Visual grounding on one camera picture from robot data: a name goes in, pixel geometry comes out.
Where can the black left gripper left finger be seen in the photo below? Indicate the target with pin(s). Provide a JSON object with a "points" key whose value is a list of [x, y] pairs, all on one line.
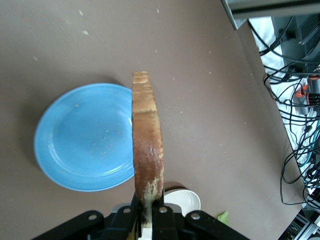
{"points": [[117, 225]]}

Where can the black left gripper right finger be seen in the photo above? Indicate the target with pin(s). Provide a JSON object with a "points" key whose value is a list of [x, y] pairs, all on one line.
{"points": [[172, 225]]}

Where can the green lettuce leaf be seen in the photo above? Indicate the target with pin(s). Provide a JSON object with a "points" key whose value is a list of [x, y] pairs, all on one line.
{"points": [[223, 217]]}

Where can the brown bread slice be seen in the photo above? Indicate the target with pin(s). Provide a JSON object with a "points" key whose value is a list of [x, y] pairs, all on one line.
{"points": [[147, 140]]}

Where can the off-white plate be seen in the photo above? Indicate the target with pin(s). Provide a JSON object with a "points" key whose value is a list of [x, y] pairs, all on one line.
{"points": [[185, 201]]}

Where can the blue plate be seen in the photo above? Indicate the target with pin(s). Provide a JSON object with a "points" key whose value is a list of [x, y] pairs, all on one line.
{"points": [[85, 137]]}

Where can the grey orange-capped connector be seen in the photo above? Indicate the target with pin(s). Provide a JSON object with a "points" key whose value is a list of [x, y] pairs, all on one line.
{"points": [[301, 100]]}

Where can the black ribbed device box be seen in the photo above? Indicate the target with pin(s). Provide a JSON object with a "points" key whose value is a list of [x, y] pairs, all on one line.
{"points": [[311, 35]]}

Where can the aluminium frame profile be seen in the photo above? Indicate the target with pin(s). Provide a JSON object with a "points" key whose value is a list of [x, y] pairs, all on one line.
{"points": [[233, 17]]}

